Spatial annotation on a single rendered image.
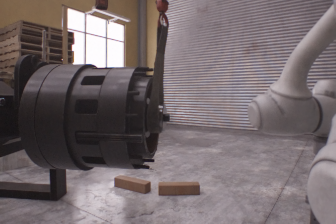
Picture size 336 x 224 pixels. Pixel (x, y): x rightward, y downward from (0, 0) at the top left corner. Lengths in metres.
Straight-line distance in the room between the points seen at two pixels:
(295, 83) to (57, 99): 0.90
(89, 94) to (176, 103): 6.32
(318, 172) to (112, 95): 0.83
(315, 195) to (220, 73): 6.37
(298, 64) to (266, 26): 5.92
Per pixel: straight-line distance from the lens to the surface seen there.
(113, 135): 1.02
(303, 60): 0.63
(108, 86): 1.07
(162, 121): 1.16
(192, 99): 7.06
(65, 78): 1.18
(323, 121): 0.70
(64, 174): 2.59
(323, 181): 0.38
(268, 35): 6.48
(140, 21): 8.44
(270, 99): 0.63
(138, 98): 1.06
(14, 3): 6.09
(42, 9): 6.35
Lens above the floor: 0.96
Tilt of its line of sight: 1 degrees down
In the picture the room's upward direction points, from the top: straight up
